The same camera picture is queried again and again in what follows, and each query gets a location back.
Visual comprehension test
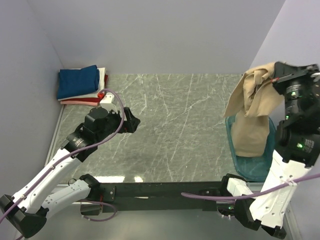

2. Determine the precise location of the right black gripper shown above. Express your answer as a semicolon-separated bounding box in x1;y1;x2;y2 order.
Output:
271;59;320;118

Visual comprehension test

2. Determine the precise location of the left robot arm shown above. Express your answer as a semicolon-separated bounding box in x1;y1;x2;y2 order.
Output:
0;107;141;238

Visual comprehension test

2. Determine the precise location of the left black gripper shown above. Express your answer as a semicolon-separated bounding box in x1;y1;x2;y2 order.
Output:
95;106;140;143

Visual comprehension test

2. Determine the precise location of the folded pink t shirt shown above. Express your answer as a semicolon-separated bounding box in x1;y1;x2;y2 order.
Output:
60;99;100;107

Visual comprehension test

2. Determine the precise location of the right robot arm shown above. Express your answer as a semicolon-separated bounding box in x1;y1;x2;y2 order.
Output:
219;62;320;239

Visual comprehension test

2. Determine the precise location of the folded white t shirt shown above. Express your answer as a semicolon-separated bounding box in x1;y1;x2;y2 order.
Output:
57;67;107;102

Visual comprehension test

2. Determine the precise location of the teal plastic bin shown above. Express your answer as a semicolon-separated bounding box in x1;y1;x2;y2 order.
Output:
225;115;276;183

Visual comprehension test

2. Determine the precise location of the beige t shirt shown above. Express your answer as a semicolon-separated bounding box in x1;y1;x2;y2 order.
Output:
224;62;284;157

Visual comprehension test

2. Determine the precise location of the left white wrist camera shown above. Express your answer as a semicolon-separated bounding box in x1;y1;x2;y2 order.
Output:
99;92;118;113

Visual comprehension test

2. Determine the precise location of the black base beam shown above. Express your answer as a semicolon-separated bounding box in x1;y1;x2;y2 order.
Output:
87;181;231;211

